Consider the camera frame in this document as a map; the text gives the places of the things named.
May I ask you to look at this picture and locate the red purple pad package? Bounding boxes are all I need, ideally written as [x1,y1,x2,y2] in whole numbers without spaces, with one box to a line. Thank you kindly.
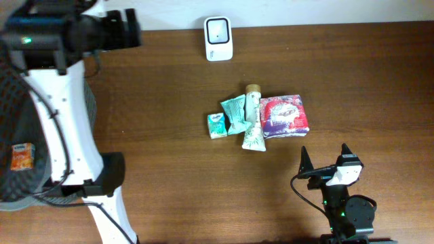
[260,95,310,139]

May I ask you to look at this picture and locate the white leaf-print tube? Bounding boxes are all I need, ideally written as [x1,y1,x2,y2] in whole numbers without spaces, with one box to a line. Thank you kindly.
[242,84,266,152]

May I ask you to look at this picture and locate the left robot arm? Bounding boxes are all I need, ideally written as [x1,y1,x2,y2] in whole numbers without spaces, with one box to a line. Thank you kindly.
[1,1,142,243]

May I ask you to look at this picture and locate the orange Kleenex tissue pack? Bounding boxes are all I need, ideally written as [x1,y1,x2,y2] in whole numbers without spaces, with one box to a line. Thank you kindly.
[10,143,35,171]

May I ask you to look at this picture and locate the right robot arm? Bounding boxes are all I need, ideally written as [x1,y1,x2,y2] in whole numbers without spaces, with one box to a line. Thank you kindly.
[290,144,395,244]

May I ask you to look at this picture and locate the mint green wipes pouch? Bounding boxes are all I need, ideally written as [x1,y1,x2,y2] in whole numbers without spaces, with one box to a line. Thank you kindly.
[220,94,252,135]

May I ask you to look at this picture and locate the grey plastic mesh basket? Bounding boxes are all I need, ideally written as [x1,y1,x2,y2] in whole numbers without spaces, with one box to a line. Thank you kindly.
[0,40,98,213]

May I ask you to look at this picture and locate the teal Kleenex tissue pack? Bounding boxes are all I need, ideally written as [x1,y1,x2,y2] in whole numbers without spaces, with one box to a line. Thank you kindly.
[208,113,228,139]

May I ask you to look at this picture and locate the white barcode scanner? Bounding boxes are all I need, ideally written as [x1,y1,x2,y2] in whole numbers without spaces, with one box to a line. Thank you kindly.
[203,16,233,62]

